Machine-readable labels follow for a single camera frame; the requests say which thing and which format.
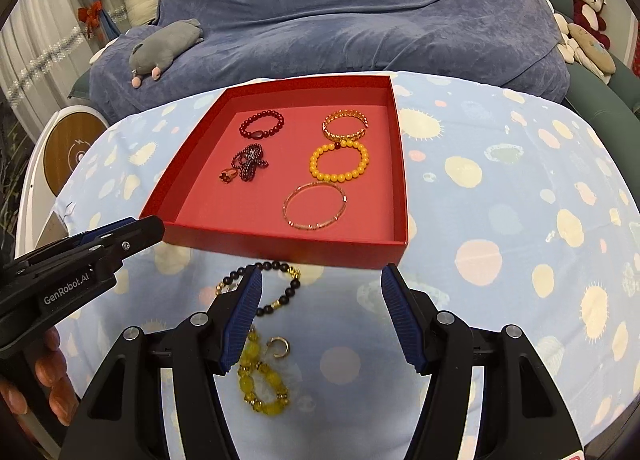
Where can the thin metal bangle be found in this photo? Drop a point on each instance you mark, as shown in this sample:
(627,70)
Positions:
(305,226)

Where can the brown cardboard piece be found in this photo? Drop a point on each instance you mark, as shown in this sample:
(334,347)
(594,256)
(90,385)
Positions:
(50,227)

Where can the blue velvet blanket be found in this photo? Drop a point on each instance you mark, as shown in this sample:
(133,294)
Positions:
(350,5)

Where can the person's left hand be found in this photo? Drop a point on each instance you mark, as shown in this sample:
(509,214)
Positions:
(52,372)

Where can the grey plush animal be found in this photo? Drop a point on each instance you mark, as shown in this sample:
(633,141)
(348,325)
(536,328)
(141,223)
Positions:
(160,47)

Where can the white round wooden-top table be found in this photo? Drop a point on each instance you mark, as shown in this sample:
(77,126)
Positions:
(65,145)

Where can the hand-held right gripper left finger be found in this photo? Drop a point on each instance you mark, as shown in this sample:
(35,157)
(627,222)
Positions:
(245,310)

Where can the small white plush toy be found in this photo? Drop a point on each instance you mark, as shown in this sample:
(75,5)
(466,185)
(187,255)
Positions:
(567,47)

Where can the red cardboard box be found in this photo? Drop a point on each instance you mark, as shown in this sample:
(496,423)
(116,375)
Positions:
(300,252)

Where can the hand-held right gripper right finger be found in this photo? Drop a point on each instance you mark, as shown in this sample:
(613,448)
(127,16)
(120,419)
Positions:
(400,315)

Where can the white sheer curtain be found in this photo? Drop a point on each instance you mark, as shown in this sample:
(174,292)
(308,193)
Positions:
(45,50)

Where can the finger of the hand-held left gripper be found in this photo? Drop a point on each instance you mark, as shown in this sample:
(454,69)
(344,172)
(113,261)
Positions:
(142,234)

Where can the red ribbon bow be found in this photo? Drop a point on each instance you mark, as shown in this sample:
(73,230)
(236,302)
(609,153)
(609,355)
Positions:
(90,11)

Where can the red monkey plush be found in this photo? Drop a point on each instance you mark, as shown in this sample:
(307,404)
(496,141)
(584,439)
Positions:
(587,15)

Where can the colourful wall hanging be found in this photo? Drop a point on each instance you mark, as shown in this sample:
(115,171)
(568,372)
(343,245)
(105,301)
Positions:
(636,60)

